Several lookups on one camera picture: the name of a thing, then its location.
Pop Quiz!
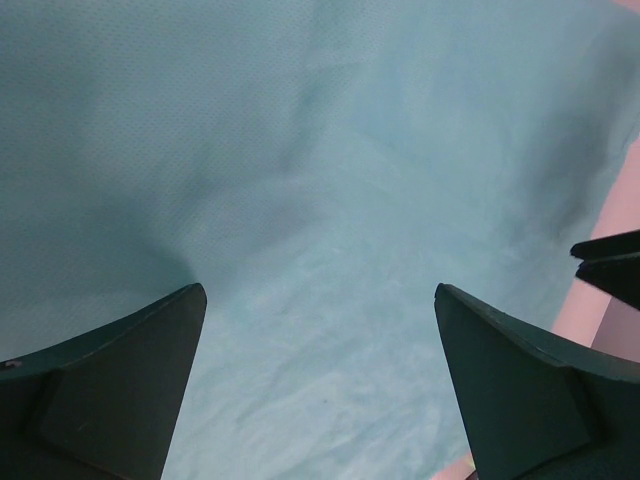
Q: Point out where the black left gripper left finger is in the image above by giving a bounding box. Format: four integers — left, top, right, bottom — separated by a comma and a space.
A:
1, 283, 207, 479

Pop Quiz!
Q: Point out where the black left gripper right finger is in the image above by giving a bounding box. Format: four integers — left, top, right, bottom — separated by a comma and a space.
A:
434, 284, 639, 479

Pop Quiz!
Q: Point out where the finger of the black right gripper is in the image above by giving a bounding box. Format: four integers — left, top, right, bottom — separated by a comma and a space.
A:
570, 232, 640, 261
576, 253, 640, 310

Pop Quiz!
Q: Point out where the teal green t shirt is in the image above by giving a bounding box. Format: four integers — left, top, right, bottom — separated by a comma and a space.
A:
1, 1, 639, 479

